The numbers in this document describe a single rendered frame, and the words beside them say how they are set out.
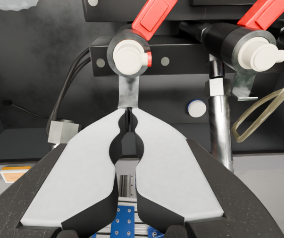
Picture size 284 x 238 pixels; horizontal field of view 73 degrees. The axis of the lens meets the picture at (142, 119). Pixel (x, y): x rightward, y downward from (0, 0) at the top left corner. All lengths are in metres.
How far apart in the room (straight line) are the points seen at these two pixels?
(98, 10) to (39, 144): 0.31
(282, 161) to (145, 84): 0.31
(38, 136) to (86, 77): 0.17
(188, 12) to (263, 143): 0.32
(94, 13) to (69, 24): 0.17
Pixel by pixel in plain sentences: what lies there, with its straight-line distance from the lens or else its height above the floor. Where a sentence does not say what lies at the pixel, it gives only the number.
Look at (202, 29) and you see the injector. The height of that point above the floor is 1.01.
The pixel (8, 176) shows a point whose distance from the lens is 0.44.
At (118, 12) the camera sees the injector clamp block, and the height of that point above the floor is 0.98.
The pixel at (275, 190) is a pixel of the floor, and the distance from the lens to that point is 2.43.
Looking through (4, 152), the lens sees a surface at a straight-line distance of 0.47.
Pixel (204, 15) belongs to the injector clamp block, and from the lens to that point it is 0.25.
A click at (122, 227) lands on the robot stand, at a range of 0.81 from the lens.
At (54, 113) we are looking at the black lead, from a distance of 0.24.
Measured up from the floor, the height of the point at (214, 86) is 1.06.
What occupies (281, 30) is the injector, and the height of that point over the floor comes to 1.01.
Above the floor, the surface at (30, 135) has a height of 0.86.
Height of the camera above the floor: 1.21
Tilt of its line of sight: 59 degrees down
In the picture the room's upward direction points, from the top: 176 degrees clockwise
